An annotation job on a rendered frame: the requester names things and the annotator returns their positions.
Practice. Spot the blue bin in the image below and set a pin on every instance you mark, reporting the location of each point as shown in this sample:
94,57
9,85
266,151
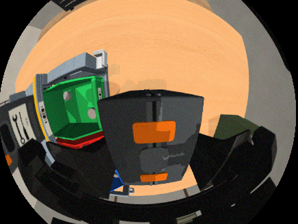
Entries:
117,182

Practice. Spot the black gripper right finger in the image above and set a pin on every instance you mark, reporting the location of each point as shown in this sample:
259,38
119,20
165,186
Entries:
210,155

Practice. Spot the grey metal bin rack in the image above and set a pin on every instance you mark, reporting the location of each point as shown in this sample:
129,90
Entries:
82,65

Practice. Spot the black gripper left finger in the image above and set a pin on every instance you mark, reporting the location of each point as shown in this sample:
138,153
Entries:
93,162

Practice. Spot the green open bin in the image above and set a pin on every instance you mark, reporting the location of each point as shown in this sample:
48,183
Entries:
69,119

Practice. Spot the red open bin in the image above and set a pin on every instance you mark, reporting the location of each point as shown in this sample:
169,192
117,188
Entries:
78,143

